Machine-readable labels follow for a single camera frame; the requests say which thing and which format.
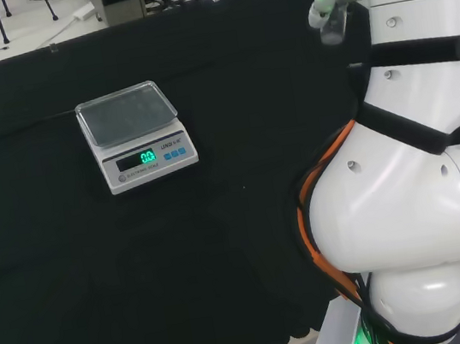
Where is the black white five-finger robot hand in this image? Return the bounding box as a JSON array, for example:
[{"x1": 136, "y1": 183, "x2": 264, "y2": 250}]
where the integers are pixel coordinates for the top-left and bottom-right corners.
[{"x1": 305, "y1": 0, "x2": 355, "y2": 32}]

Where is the small clear glass beaker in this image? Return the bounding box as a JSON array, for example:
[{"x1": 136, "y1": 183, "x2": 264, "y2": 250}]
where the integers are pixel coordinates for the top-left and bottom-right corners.
[{"x1": 315, "y1": 3, "x2": 354, "y2": 48}]

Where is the white electronic balance steel pan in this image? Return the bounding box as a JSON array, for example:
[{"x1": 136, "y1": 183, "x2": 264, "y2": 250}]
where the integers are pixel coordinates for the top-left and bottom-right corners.
[{"x1": 72, "y1": 74, "x2": 204, "y2": 200}]

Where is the grey cabinet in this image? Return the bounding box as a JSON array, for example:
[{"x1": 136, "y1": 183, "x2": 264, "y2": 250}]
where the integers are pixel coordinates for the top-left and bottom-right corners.
[{"x1": 99, "y1": 0, "x2": 148, "y2": 28}]

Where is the white power strip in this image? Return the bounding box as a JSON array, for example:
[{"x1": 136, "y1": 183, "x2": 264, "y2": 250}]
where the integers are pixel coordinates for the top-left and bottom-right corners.
[{"x1": 71, "y1": 2, "x2": 98, "y2": 23}]

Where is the black tripod leg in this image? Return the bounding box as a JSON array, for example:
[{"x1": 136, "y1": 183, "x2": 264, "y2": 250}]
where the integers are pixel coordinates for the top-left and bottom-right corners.
[
  {"x1": 0, "y1": 0, "x2": 12, "y2": 45},
  {"x1": 42, "y1": 0, "x2": 62, "y2": 24}
]

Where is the black bench cloth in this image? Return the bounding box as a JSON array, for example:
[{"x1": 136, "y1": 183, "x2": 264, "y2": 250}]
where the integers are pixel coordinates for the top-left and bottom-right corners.
[{"x1": 0, "y1": 0, "x2": 418, "y2": 344}]

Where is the orange cable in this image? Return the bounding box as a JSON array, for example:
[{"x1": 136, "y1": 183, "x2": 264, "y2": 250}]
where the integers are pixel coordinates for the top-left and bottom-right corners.
[{"x1": 283, "y1": 117, "x2": 385, "y2": 315}]

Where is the grey metal base plate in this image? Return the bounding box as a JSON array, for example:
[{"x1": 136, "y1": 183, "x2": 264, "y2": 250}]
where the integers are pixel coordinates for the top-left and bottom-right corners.
[{"x1": 296, "y1": 294, "x2": 370, "y2": 344}]

